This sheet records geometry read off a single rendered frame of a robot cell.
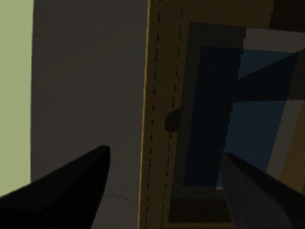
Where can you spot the dark grey flat panel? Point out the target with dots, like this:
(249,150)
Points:
(87,88)

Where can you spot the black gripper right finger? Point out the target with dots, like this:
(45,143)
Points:
(256,200)

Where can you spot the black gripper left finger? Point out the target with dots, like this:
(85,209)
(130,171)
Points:
(68,198)

